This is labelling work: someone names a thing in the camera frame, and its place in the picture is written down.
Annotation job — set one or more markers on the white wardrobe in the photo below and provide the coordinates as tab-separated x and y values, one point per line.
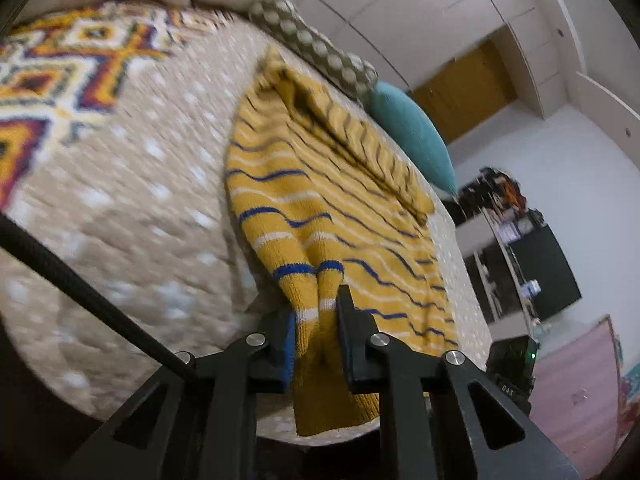
556	52

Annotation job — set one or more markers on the black television screen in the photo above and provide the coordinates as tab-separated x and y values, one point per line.
541	259

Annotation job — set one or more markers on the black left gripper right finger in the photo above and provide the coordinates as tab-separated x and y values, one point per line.
365	350

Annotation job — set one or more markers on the geometric patterned orange blanket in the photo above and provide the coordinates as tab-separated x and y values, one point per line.
63	73

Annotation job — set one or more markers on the pink floor mat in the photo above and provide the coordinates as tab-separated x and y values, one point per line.
576	400

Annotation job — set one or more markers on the brown wooden door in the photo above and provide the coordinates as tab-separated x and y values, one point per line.
466	92

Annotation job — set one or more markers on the white shelf unit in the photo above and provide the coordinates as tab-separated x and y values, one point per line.
490	214

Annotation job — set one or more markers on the beige dotted quilt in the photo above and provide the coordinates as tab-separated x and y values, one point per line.
139	211

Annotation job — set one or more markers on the olive polka dot bolster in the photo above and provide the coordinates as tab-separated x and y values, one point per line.
350	72

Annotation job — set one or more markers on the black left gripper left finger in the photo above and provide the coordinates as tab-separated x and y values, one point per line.
272	366

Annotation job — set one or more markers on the yellow striped knit sweater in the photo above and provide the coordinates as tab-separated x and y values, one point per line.
324	203

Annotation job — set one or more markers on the teal cushion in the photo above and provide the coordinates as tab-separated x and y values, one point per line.
407	124

